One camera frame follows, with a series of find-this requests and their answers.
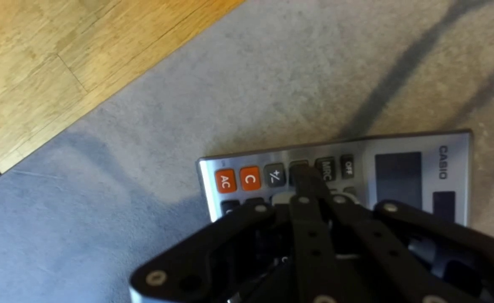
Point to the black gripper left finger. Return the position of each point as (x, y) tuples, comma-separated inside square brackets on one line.
[(239, 258)]

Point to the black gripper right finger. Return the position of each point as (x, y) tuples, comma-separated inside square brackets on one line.
[(344, 253)]

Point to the silver Casio calculator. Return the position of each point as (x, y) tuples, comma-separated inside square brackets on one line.
[(427, 171)]

